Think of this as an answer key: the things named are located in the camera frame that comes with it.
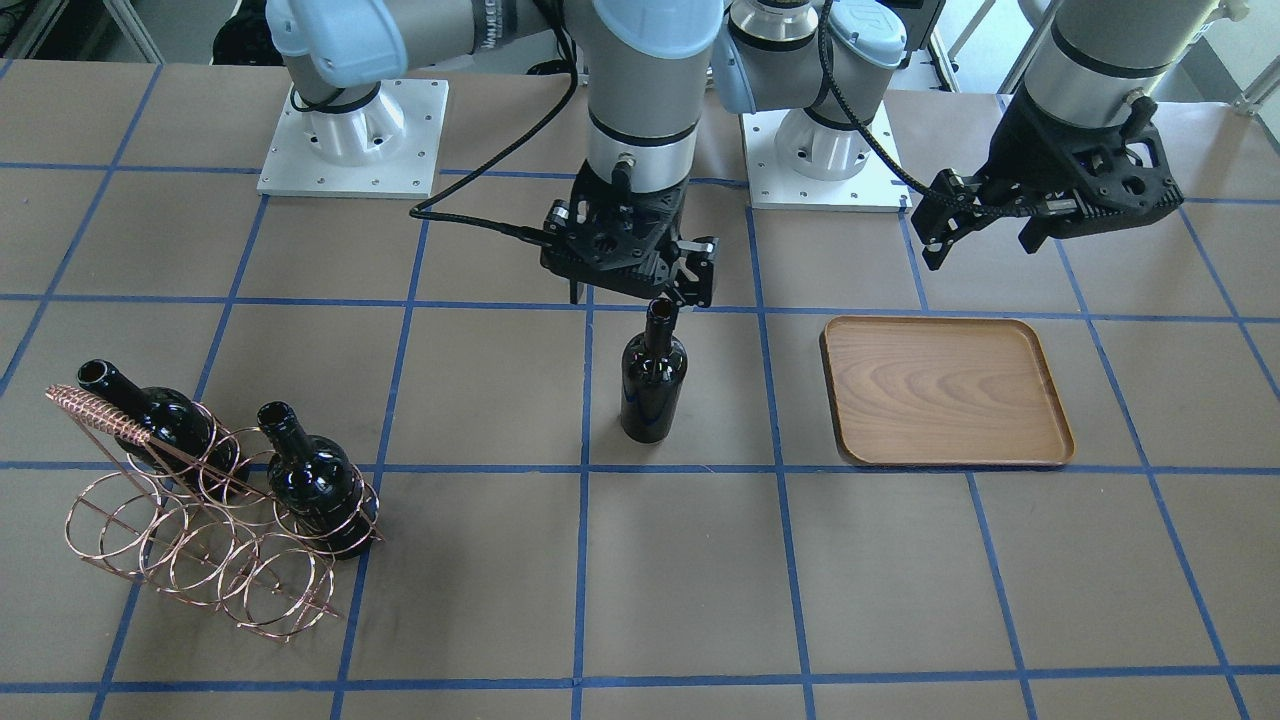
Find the copper wire wine rack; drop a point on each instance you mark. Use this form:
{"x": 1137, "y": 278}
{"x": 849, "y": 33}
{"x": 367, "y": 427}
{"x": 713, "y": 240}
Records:
{"x": 239, "y": 556}

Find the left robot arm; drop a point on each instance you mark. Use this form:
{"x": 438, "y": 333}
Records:
{"x": 834, "y": 59}

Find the wooden tray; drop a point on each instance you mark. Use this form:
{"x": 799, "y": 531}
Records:
{"x": 932, "y": 392}

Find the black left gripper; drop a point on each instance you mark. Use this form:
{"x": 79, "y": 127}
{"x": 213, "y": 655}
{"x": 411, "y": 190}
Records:
{"x": 1013, "y": 152}

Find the dark wine bottle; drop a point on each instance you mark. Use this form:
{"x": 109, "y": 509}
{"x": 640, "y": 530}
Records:
{"x": 173, "y": 419}
{"x": 315, "y": 482}
{"x": 654, "y": 365}

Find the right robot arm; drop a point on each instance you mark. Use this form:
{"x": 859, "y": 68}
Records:
{"x": 647, "y": 67}

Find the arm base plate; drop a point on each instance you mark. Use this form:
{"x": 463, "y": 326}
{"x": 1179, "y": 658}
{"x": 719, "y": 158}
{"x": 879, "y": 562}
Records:
{"x": 796, "y": 163}
{"x": 387, "y": 149}

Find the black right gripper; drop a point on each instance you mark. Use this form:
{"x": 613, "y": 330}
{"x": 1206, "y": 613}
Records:
{"x": 695, "y": 272}

